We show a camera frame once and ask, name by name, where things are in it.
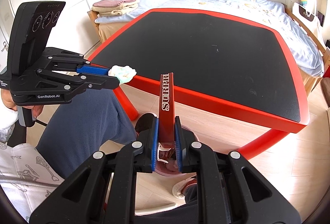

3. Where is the red box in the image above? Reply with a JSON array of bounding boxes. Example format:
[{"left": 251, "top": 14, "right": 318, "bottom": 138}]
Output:
[{"left": 157, "top": 72, "right": 175, "bottom": 163}]

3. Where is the green white paper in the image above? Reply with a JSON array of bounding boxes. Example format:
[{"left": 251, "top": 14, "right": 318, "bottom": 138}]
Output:
[{"left": 108, "top": 66, "right": 137, "bottom": 84}]

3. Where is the pink plastic trash bin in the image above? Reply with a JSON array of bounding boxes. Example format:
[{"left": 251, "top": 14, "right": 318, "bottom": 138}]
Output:
[{"left": 155, "top": 143, "right": 196, "bottom": 178}]

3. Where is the person left hand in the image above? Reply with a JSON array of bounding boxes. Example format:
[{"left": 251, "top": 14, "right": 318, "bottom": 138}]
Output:
[{"left": 1, "top": 89, "right": 44, "bottom": 118}]

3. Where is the left foot slipper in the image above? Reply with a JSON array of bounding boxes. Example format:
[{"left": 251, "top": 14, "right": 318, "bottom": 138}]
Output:
[{"left": 134, "top": 112, "right": 157, "bottom": 139}]

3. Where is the foot slipper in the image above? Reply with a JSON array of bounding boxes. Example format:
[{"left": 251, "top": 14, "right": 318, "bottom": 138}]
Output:
[
  {"left": 172, "top": 176, "right": 197, "bottom": 199},
  {"left": 134, "top": 112, "right": 157, "bottom": 139}
]

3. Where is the person left leg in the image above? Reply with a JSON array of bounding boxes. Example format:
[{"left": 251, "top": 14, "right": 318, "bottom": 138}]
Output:
[{"left": 36, "top": 89, "right": 137, "bottom": 178}]

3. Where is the person leg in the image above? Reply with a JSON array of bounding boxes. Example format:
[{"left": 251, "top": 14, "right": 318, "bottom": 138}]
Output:
[
  {"left": 36, "top": 89, "right": 137, "bottom": 178},
  {"left": 134, "top": 184, "right": 198, "bottom": 224}
]

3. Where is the right foot slipper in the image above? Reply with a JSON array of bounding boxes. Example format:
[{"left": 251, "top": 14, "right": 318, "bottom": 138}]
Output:
[{"left": 172, "top": 176, "right": 197, "bottom": 199}]

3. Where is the folded towels stack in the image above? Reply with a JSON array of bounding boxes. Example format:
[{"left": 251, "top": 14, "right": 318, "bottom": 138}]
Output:
[{"left": 92, "top": 0, "right": 139, "bottom": 16}]

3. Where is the person right leg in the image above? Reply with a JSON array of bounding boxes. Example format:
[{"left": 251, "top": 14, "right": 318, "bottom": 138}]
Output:
[{"left": 134, "top": 184, "right": 198, "bottom": 224}]

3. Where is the red black low table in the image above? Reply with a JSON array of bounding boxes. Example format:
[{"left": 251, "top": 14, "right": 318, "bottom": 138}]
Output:
[{"left": 89, "top": 12, "right": 309, "bottom": 159}]

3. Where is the bed with blue duvet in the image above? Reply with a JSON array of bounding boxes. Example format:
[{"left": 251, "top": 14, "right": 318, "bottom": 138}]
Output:
[{"left": 91, "top": 0, "right": 329, "bottom": 94}]

